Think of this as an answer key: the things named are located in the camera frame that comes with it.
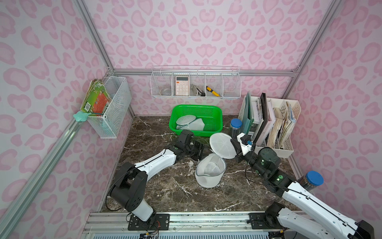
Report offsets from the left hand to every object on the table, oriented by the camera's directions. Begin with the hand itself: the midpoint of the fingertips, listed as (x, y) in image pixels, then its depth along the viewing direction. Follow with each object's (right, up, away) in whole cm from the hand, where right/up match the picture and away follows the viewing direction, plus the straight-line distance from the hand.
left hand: (210, 145), depth 82 cm
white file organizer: (+47, -4, +8) cm, 48 cm away
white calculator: (-17, +37, +13) cm, 43 cm away
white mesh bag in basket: (-12, +13, +25) cm, 31 cm away
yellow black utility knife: (+3, +33, +16) cm, 37 cm away
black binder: (+28, +17, -3) cm, 33 cm away
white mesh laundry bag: (+1, -14, +8) cm, 16 cm away
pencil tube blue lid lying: (+44, -14, -15) cm, 48 cm away
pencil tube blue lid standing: (+16, +12, +6) cm, 20 cm away
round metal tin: (-27, +33, +14) cm, 44 cm away
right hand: (+9, +4, -12) cm, 16 cm away
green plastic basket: (-3, +15, +31) cm, 34 cm away
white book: (+34, +2, +13) cm, 37 cm away
